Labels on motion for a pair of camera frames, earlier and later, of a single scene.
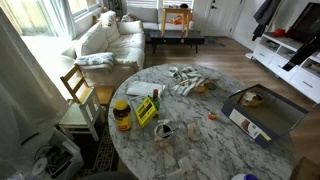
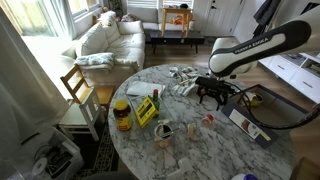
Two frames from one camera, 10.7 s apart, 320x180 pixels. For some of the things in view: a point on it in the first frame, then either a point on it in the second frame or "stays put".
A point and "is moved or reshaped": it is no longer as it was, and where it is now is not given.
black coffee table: x=176 y=37 stays put
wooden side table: x=186 y=18 stays put
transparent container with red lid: x=212 y=116 is moved or reshaped
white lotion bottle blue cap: x=244 y=176 stays put
